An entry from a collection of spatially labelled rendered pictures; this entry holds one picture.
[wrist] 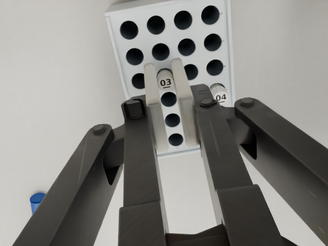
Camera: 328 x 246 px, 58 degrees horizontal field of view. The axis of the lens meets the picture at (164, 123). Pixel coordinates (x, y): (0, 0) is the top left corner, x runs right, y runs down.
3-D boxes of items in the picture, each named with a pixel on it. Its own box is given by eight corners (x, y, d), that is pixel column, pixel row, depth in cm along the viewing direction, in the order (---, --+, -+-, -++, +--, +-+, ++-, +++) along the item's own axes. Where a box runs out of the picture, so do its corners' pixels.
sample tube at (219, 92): (216, 82, 26) (230, 104, 22) (202, 84, 26) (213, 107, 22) (215, 69, 26) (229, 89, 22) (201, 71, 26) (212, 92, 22)
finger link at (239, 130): (199, 126, 14) (264, 115, 14) (187, 85, 18) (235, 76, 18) (202, 152, 14) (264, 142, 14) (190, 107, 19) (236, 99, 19)
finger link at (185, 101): (178, 99, 15) (193, 96, 15) (170, 58, 21) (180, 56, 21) (186, 148, 16) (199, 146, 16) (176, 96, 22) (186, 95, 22)
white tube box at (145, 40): (227, 124, 29) (237, 145, 25) (141, 139, 29) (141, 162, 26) (216, -15, 23) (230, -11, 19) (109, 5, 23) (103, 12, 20)
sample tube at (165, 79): (170, 69, 25) (175, 90, 21) (156, 71, 25) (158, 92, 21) (168, 55, 25) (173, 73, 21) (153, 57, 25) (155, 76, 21)
